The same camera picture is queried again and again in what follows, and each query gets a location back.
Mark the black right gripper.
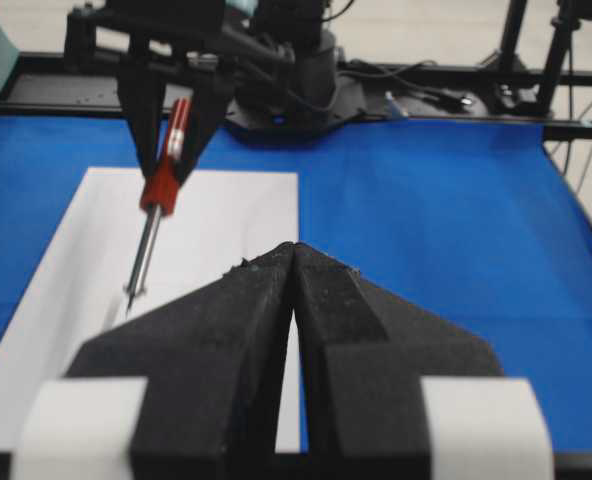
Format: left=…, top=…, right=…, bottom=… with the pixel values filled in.
left=65, top=1, right=295, bottom=183

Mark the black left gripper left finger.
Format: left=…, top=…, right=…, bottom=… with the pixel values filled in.
left=12, top=241, right=296, bottom=480

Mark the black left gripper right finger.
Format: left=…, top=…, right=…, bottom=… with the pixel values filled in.
left=293, top=244, right=554, bottom=479

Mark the red soldering iron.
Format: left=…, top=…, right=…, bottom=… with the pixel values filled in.
left=125, top=97, right=191, bottom=314

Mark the white rectangular board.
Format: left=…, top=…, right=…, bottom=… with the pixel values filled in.
left=0, top=168, right=298, bottom=451

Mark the blue table cloth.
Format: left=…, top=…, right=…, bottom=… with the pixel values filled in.
left=0, top=117, right=592, bottom=451

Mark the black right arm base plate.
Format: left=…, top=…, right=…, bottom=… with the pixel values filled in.
left=223, top=74, right=395, bottom=146

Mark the black loose cables bundle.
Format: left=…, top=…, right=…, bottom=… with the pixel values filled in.
left=338, top=58, right=477, bottom=109

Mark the black camera stand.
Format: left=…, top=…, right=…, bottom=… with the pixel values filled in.
left=534, top=0, right=592, bottom=115
left=479, top=0, right=549, bottom=118

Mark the black aluminium frame rail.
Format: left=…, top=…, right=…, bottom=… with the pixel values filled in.
left=0, top=54, right=592, bottom=142

